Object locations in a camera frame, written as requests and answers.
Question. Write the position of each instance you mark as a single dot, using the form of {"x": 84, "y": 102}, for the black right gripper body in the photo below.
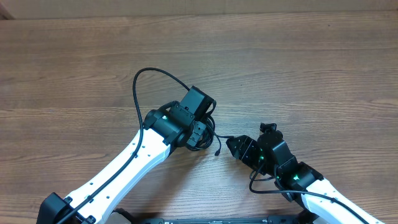
{"x": 250, "y": 154}

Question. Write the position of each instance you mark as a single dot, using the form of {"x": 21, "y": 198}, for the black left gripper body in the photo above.
{"x": 197, "y": 129}

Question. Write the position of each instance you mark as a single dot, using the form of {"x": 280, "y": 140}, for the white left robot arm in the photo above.
{"x": 173, "y": 125}

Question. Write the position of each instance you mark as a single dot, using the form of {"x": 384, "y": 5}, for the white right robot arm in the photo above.
{"x": 296, "y": 181}

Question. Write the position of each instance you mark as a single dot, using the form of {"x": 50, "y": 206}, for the brown cardboard back panel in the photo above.
{"x": 66, "y": 9}

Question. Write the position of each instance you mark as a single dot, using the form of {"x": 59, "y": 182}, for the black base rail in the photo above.
{"x": 120, "y": 216}

